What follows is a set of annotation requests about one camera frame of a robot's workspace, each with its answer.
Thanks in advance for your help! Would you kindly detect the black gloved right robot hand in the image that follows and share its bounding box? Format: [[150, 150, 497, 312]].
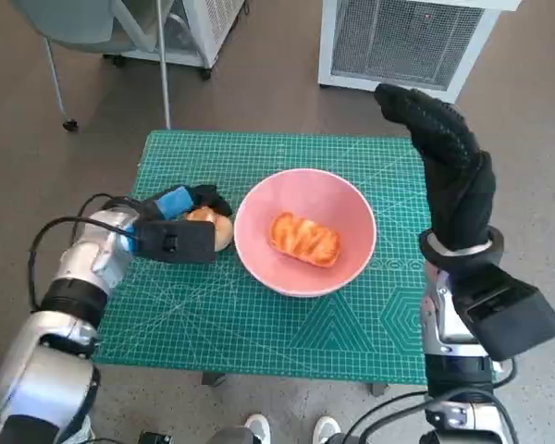
[[373, 83, 498, 255]]

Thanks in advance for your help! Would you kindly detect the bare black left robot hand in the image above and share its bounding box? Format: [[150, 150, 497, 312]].
[[141, 183, 236, 222]]

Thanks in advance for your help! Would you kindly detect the round toy bread bun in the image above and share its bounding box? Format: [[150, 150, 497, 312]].
[[184, 206, 235, 253]]

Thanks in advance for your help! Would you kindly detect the pink bowl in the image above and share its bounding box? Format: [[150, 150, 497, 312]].
[[233, 168, 378, 299]]

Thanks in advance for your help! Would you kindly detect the long orange toy bread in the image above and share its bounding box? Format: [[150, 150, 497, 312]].
[[268, 211, 342, 269]]

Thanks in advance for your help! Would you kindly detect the white metal pole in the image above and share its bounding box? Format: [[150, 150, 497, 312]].
[[155, 0, 173, 130]]

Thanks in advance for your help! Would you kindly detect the green cutting mat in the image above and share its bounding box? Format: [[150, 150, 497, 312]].
[[94, 129, 505, 386]]

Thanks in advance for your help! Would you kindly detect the white unit with mesh grille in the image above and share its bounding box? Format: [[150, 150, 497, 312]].
[[317, 0, 522, 104]]

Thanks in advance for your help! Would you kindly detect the grey chair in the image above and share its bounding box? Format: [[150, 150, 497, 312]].
[[9, 0, 167, 133]]

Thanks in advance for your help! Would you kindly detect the white shoe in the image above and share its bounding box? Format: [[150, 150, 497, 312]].
[[244, 413, 273, 444], [313, 415, 341, 444]]

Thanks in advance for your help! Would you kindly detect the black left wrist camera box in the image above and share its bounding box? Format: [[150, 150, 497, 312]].
[[128, 219, 217, 265]]

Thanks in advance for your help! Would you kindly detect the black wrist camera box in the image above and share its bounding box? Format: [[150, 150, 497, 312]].
[[128, 219, 217, 265], [452, 263, 555, 362]]

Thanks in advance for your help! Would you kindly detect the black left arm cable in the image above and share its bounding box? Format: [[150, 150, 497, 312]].
[[27, 192, 142, 311]]

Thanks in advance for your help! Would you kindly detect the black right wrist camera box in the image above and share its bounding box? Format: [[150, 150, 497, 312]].
[[452, 263, 555, 362]]

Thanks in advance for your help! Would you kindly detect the white wire cabinet on casters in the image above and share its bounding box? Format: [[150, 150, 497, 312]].
[[102, 0, 249, 80]]

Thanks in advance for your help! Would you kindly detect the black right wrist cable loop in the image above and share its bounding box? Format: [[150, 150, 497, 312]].
[[489, 355, 518, 388]]

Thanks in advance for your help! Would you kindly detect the long black right arm cable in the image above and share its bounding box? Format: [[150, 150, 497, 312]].
[[346, 390, 522, 444]]

